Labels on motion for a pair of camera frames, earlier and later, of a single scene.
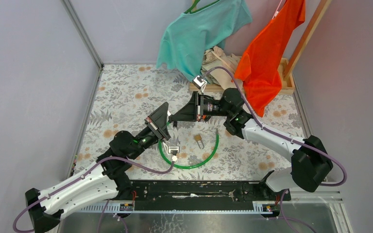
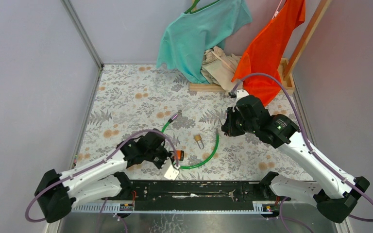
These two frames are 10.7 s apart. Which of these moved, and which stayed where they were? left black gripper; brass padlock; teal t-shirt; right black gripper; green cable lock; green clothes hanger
Moved: left black gripper; right black gripper
Stayed: teal t-shirt; green clothes hanger; green cable lock; brass padlock
